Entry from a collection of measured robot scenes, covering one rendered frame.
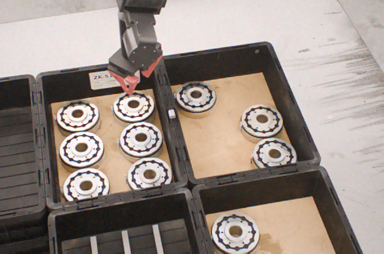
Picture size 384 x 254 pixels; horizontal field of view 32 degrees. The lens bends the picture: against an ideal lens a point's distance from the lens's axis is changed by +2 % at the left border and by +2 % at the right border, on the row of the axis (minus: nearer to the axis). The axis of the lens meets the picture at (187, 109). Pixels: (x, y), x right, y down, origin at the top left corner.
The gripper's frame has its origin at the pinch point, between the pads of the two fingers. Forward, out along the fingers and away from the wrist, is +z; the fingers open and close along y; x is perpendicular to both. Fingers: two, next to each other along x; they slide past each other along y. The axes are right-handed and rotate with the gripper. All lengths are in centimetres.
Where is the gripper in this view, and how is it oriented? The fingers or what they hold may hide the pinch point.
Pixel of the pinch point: (137, 82)
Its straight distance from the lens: 141.7
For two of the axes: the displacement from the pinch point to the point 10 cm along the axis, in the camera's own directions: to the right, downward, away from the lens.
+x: -8.3, -4.3, 3.5
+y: 5.6, -6.2, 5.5
